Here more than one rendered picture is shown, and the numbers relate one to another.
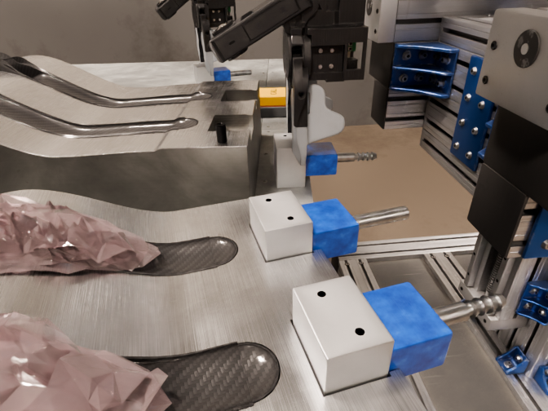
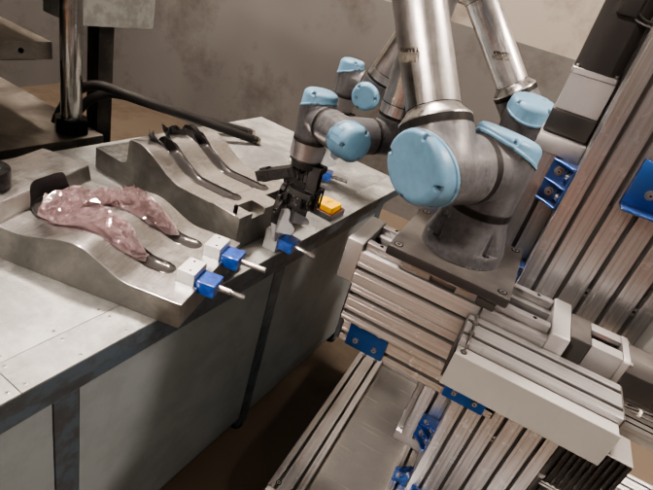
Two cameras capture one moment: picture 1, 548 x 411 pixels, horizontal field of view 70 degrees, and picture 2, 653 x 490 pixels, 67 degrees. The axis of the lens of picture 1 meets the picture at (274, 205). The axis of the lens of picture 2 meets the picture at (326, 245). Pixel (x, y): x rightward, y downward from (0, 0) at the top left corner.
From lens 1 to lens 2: 82 cm
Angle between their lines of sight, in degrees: 19
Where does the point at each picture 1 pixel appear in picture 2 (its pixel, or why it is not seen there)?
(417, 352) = (203, 287)
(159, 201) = (205, 223)
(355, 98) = not seen: hidden behind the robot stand
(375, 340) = (190, 272)
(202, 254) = (190, 243)
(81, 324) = (141, 235)
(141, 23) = not seen: hidden behind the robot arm
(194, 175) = (220, 219)
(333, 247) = (226, 263)
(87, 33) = (323, 79)
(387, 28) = not seen: hidden behind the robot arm
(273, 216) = (213, 242)
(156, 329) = (156, 249)
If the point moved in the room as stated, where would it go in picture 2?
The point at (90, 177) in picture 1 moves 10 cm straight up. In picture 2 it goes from (187, 200) to (191, 161)
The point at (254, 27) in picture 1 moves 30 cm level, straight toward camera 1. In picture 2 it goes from (271, 174) to (178, 211)
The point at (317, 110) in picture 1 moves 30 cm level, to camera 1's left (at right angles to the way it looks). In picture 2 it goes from (284, 220) to (189, 169)
